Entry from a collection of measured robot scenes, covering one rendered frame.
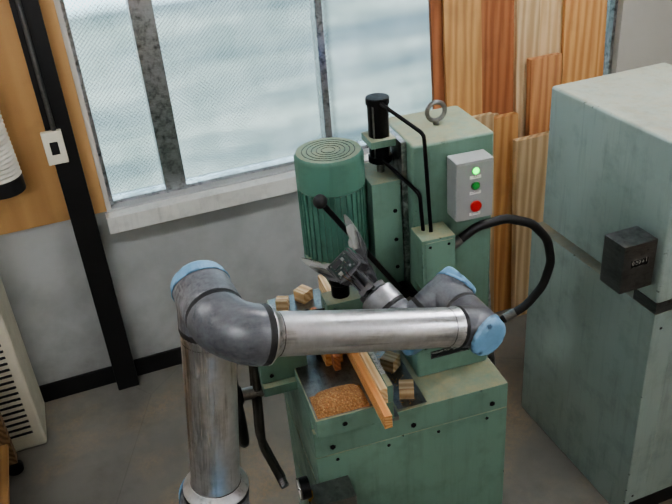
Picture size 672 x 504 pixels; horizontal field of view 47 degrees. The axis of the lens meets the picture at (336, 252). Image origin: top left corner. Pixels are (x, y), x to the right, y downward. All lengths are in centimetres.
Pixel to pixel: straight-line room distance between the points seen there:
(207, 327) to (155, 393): 226
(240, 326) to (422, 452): 104
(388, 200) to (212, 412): 71
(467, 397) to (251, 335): 98
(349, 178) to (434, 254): 29
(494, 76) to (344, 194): 180
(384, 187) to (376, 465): 80
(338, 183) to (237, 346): 63
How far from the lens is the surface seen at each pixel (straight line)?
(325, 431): 202
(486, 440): 237
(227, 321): 138
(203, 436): 168
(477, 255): 210
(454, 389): 222
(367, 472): 227
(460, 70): 345
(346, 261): 179
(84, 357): 369
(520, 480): 309
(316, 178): 187
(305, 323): 143
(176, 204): 331
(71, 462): 344
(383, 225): 199
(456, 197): 191
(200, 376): 157
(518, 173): 355
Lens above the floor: 225
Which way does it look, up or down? 30 degrees down
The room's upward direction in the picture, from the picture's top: 5 degrees counter-clockwise
